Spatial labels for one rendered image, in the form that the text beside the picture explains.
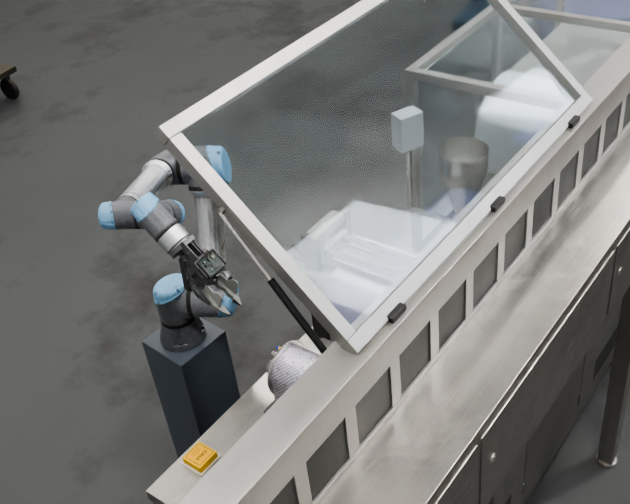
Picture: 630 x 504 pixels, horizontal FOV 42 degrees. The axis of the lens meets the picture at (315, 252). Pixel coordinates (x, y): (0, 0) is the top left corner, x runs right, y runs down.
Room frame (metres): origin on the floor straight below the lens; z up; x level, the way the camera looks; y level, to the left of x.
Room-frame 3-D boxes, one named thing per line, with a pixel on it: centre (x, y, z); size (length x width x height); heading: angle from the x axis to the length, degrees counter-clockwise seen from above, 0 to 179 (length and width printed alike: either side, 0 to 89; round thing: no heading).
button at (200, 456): (1.53, 0.39, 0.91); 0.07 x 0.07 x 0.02; 49
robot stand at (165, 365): (2.06, 0.47, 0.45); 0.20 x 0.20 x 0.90; 45
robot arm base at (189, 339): (2.06, 0.47, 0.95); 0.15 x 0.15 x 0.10
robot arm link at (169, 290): (2.06, 0.46, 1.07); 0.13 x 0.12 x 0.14; 79
